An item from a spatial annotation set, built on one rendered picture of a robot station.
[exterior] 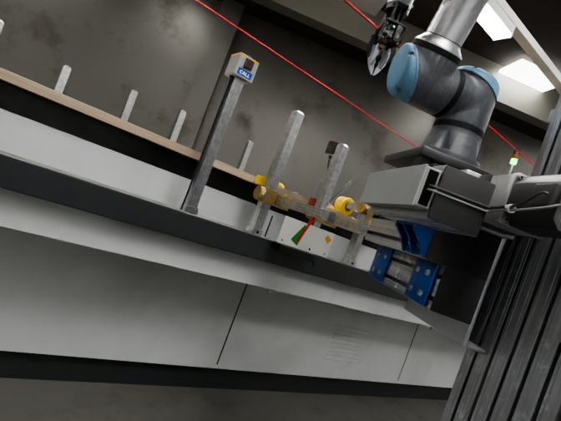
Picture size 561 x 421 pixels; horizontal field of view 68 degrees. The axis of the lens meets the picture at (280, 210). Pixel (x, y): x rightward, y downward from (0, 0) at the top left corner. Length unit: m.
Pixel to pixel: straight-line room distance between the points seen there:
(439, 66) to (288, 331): 1.37
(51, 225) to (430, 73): 1.02
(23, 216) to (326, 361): 1.55
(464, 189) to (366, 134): 5.80
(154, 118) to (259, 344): 4.77
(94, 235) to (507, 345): 1.05
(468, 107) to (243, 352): 1.34
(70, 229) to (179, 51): 5.35
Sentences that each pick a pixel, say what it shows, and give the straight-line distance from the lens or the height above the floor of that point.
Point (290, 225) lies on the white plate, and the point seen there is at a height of 0.77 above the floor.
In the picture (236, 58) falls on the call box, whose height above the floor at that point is 1.20.
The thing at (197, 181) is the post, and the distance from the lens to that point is 1.32.
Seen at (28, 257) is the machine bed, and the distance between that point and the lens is 1.49.
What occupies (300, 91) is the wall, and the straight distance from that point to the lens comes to 6.37.
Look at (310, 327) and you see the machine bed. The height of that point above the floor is 0.34.
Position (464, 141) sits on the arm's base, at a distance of 1.03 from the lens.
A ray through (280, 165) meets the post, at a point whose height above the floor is 0.95.
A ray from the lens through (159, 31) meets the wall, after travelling 6.59.
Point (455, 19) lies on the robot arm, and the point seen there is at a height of 1.31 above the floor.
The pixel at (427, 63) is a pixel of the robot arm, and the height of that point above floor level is 1.21.
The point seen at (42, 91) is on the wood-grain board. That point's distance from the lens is 1.38.
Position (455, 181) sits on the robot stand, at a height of 0.94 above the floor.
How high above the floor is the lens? 0.79
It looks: 1 degrees up
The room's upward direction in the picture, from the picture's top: 21 degrees clockwise
